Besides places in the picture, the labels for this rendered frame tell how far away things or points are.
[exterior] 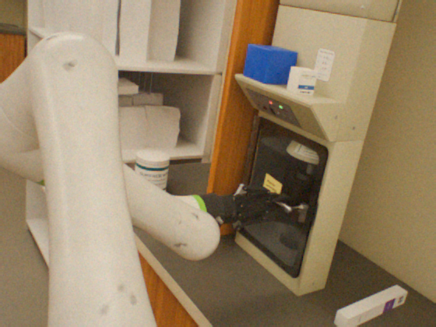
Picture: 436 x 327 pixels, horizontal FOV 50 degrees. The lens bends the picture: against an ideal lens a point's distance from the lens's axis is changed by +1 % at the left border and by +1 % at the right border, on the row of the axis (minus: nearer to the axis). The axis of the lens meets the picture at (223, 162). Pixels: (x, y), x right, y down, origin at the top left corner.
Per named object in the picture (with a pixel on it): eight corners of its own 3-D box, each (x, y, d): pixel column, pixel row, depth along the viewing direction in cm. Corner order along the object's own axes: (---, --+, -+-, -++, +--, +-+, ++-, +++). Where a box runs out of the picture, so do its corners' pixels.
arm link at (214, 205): (188, 188, 118) (184, 220, 120) (212, 206, 109) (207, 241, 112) (208, 185, 121) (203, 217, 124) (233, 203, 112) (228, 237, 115)
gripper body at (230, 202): (222, 231, 117) (251, 226, 122) (226, 201, 114) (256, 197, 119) (206, 219, 122) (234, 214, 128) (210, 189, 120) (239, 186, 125)
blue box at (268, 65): (269, 77, 136) (275, 46, 133) (292, 85, 128) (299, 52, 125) (242, 75, 130) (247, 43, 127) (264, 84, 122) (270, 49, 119)
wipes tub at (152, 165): (156, 181, 195) (160, 148, 190) (171, 194, 185) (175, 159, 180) (128, 184, 188) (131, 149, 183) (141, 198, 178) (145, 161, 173)
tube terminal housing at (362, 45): (288, 230, 172) (339, 14, 146) (356, 279, 147) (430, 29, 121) (233, 240, 157) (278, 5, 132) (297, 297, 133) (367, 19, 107)
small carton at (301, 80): (302, 90, 122) (307, 68, 120) (312, 95, 118) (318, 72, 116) (286, 89, 120) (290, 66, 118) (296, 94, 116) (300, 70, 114)
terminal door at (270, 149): (237, 230, 155) (258, 114, 141) (297, 280, 132) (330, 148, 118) (235, 230, 154) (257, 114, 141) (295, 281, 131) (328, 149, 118)
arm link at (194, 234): (81, 133, 87) (47, 184, 86) (103, 142, 78) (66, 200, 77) (209, 215, 108) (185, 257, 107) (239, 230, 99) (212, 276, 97)
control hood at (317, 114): (258, 107, 142) (265, 75, 138) (336, 142, 117) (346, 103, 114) (228, 107, 135) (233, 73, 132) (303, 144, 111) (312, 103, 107)
